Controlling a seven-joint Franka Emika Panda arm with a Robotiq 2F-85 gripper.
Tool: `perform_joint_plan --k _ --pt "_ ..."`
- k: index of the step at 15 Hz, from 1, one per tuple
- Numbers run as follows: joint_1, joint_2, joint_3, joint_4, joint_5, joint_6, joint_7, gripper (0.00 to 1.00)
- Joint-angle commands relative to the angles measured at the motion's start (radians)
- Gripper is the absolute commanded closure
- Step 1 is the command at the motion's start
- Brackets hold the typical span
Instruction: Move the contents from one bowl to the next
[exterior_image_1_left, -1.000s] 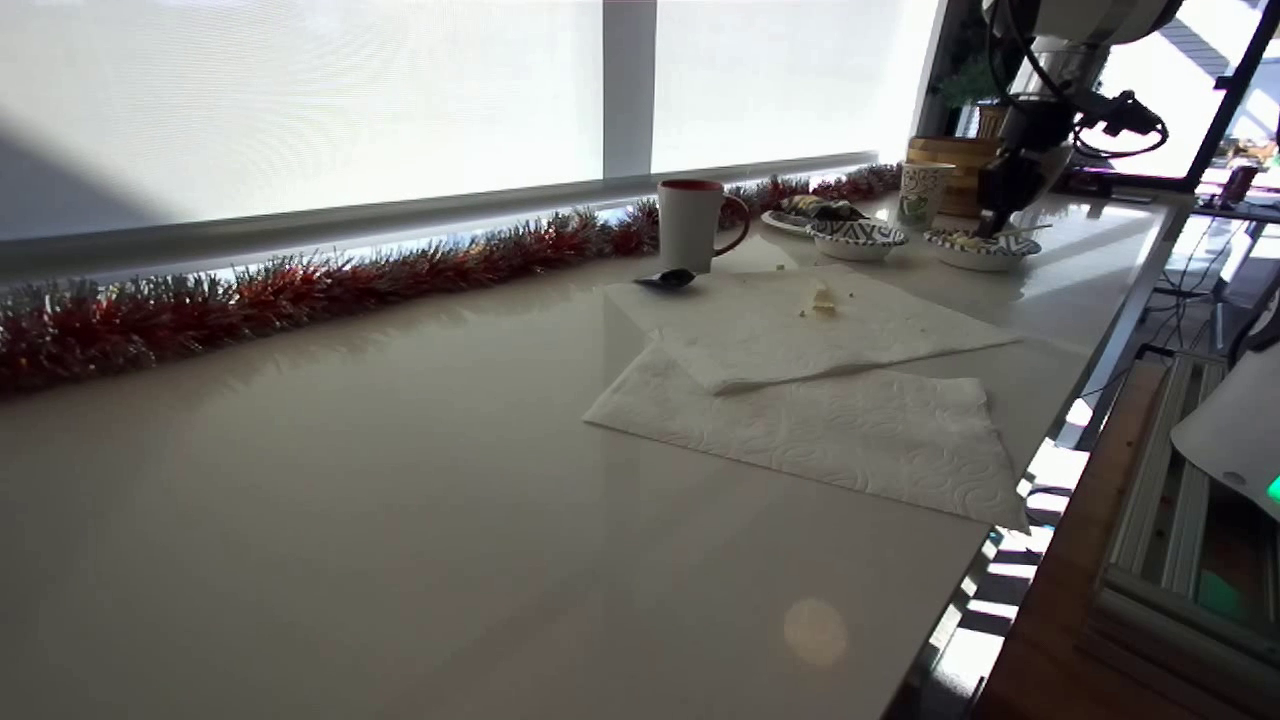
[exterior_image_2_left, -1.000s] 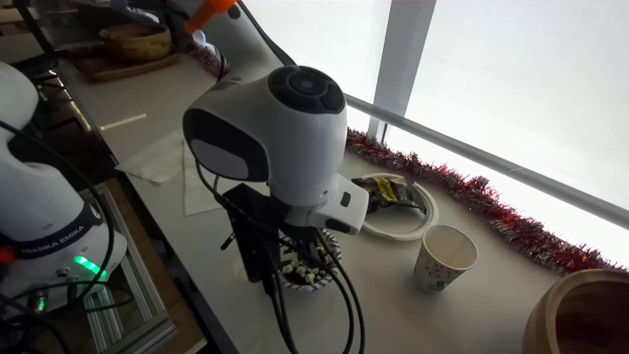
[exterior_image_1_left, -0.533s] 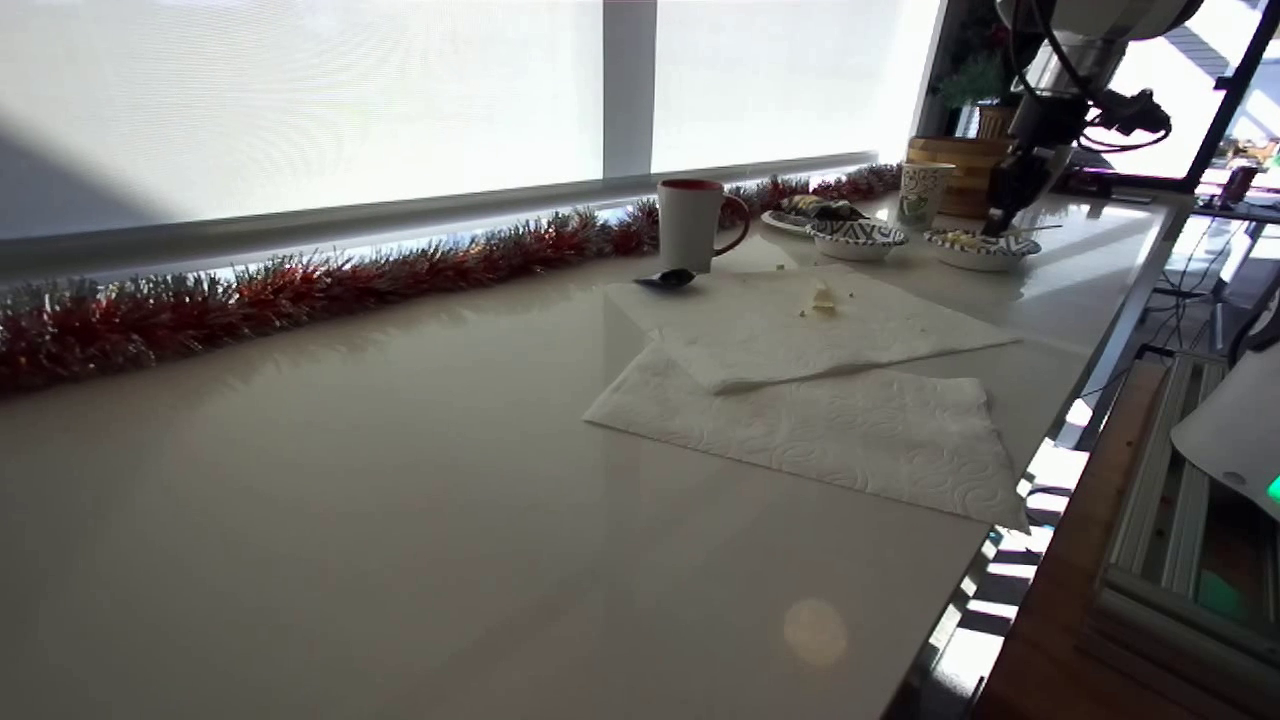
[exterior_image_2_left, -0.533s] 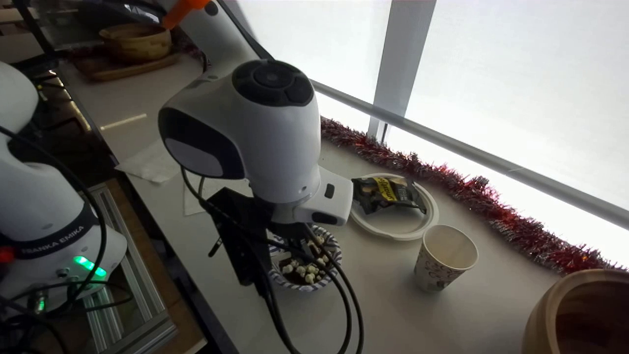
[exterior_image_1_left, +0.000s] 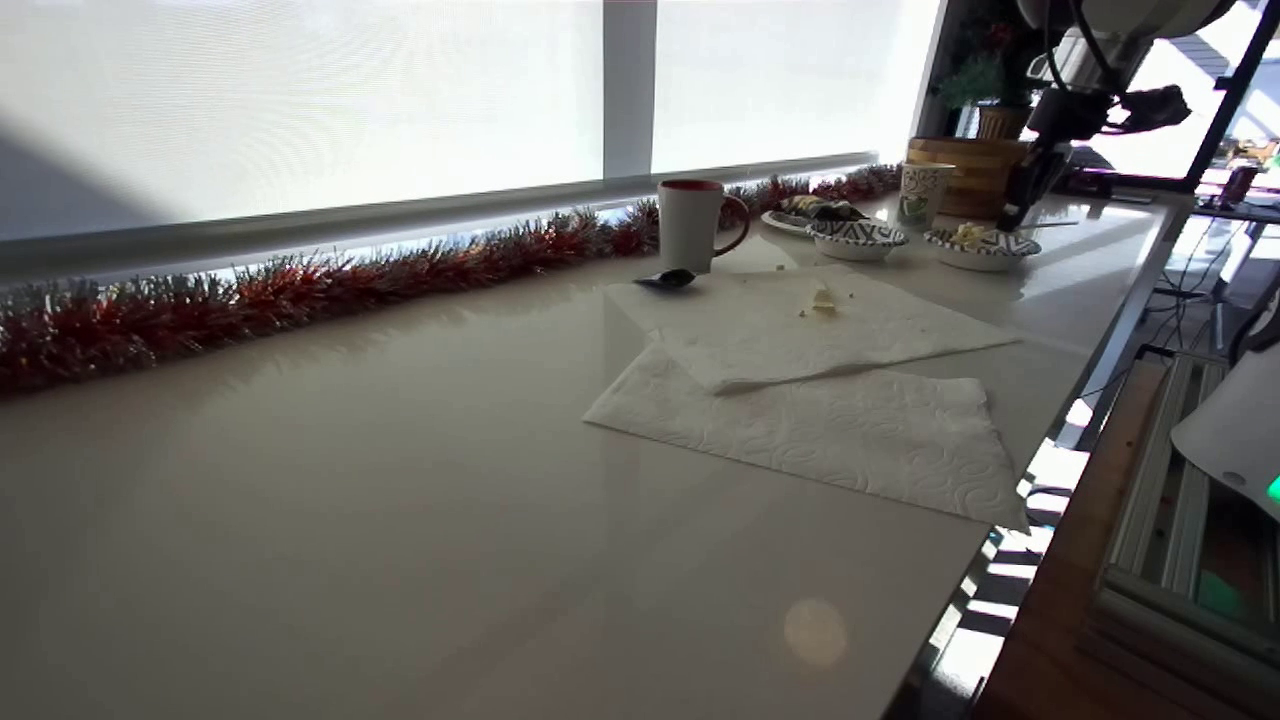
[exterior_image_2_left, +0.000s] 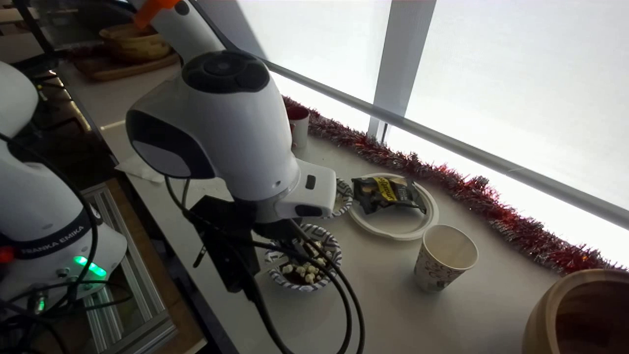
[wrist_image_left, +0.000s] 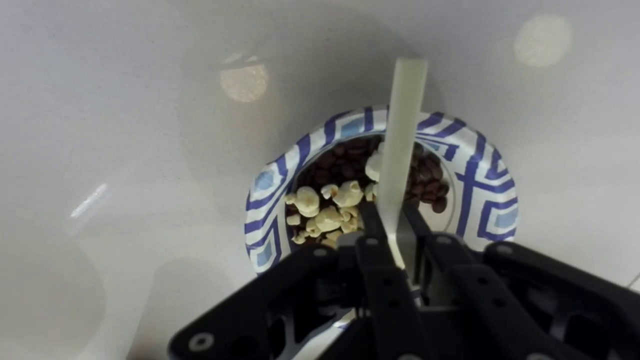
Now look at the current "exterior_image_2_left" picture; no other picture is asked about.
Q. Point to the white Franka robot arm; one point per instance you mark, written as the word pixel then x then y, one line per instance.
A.
pixel 222 130

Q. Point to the wooden tray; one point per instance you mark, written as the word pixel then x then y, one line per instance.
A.
pixel 124 69

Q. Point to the dark snack bag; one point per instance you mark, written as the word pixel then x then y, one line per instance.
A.
pixel 384 193

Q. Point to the popcorn pile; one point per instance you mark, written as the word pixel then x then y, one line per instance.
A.
pixel 305 270

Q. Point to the pale strip of tape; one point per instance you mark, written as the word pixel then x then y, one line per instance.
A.
pixel 112 124

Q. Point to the aluminium frame rails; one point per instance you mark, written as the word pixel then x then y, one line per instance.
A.
pixel 140 295

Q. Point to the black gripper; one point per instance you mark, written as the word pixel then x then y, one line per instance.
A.
pixel 281 236

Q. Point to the red silver tinsel garland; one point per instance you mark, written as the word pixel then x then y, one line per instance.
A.
pixel 458 187

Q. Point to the wooden bowl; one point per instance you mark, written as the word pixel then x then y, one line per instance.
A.
pixel 140 45

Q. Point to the grey window rail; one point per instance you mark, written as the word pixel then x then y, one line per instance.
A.
pixel 458 148

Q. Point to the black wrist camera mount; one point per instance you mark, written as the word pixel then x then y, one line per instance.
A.
pixel 222 242

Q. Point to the patterned paper cup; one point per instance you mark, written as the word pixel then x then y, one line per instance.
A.
pixel 435 266

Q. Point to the grey window mullion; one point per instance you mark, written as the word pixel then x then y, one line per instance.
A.
pixel 399 65

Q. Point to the white round plate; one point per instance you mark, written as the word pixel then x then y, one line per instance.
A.
pixel 393 226

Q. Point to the blue patterned paper bowl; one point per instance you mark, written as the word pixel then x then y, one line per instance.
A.
pixel 327 252
pixel 342 199

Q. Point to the round wooden container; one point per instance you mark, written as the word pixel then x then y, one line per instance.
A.
pixel 543 315

